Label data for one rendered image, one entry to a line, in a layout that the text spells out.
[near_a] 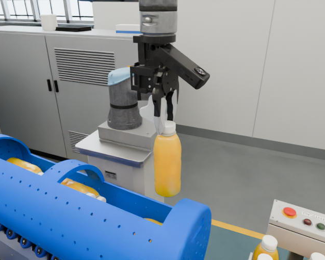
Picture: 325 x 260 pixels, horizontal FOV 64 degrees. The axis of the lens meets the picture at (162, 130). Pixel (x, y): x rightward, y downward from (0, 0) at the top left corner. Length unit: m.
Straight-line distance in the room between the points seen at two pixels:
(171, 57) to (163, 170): 0.26
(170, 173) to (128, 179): 0.48
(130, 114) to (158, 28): 0.60
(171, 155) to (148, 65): 0.21
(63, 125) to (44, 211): 2.23
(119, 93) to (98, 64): 1.41
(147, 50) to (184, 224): 0.39
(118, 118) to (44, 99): 2.02
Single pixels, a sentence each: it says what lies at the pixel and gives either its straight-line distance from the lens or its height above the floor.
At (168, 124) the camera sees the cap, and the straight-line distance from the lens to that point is 0.60.
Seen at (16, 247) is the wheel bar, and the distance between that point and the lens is 1.11.
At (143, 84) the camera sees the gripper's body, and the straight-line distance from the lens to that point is 0.57.
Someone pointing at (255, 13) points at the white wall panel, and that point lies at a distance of 3.20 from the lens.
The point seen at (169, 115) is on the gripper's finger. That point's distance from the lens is 0.62.
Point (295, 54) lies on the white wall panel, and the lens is 3.23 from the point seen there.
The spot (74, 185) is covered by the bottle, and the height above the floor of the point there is 1.18.
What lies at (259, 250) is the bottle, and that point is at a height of 1.05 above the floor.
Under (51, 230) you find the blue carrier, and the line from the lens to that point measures 0.80.
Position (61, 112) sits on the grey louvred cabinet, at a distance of 2.93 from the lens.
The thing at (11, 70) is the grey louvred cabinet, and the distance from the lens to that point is 3.26.
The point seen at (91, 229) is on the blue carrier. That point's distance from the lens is 0.70.
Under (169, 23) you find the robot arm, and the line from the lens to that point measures 0.53.
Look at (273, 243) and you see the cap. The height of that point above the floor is 1.09.
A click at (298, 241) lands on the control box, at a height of 1.05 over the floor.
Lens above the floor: 1.68
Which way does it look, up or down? 26 degrees down
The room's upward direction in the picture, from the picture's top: straight up
